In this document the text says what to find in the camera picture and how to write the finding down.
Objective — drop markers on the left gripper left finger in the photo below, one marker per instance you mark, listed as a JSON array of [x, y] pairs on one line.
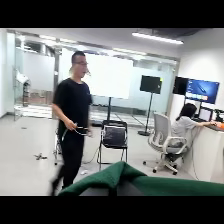
[[96, 192]]

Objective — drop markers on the black screen on stand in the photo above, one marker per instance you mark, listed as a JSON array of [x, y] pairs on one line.
[[150, 84]]

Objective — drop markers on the green garment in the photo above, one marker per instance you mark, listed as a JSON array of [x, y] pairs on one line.
[[173, 186]]

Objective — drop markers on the white desk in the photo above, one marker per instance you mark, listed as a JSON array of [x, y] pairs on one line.
[[208, 151]]

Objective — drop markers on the desk monitor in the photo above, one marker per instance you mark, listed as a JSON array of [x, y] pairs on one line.
[[205, 114]]

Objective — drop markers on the black folding chair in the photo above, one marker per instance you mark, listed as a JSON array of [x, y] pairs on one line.
[[114, 136]]

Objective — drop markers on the blue wall screen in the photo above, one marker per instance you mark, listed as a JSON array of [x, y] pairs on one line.
[[202, 90]]

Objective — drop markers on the whiteboard on stand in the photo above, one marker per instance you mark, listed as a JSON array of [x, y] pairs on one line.
[[110, 76]]

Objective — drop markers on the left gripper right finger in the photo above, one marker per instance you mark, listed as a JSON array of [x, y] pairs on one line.
[[128, 189]]

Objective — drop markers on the ceiling lamp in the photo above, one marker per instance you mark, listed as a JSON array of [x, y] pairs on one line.
[[157, 38]]

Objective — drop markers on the white office chair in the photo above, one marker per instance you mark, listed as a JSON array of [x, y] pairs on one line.
[[161, 130]]

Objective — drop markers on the black wall screen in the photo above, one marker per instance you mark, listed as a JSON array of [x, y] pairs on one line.
[[180, 85]]

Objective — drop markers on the person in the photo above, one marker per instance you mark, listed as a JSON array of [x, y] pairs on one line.
[[181, 128], [71, 100]]

